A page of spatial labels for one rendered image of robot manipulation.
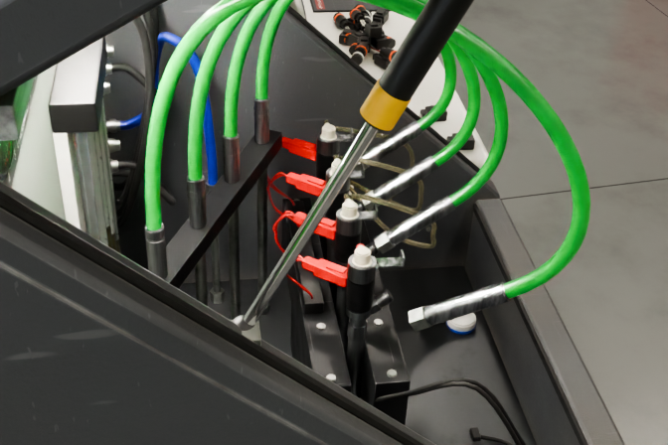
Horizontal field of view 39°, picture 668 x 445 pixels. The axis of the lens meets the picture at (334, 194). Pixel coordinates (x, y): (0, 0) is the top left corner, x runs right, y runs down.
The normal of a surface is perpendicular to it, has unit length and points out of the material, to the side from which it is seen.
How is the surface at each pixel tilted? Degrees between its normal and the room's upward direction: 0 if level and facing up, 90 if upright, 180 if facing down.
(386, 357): 0
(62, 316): 90
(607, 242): 0
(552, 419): 90
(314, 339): 0
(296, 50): 90
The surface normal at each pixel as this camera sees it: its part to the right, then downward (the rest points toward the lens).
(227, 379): 0.14, 0.57
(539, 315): 0.04, -0.82
